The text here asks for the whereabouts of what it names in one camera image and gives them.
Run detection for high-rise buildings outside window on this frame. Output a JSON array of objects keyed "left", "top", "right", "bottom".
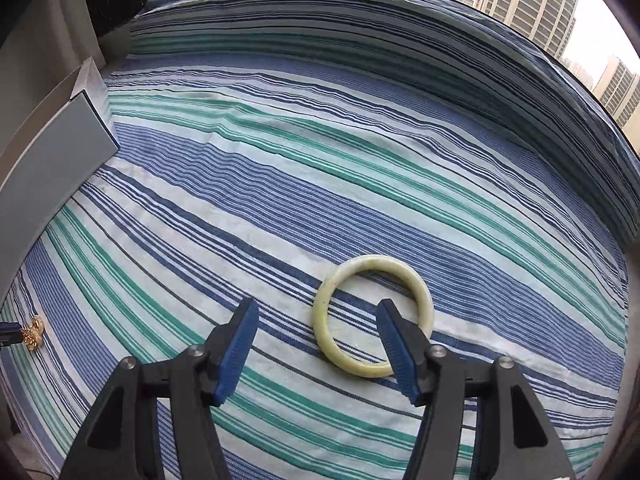
[{"left": 179, "top": 0, "right": 640, "bottom": 132}]

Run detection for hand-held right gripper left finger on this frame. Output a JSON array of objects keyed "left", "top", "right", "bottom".
[{"left": 60, "top": 297, "right": 261, "bottom": 480}]

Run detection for pale green jade bangle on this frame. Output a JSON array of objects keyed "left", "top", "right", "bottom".
[{"left": 313, "top": 255, "right": 433, "bottom": 379}]

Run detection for blue green striped bed sheet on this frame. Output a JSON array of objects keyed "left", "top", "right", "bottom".
[{"left": 0, "top": 0, "right": 632, "bottom": 480}]

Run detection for gold bead necklace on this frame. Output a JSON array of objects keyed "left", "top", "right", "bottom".
[{"left": 21, "top": 316, "right": 46, "bottom": 352}]

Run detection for grey cardboard box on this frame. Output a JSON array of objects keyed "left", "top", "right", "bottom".
[{"left": 0, "top": 56, "right": 121, "bottom": 307}]

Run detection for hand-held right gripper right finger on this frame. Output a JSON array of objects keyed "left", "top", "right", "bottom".
[{"left": 376, "top": 298, "right": 576, "bottom": 480}]

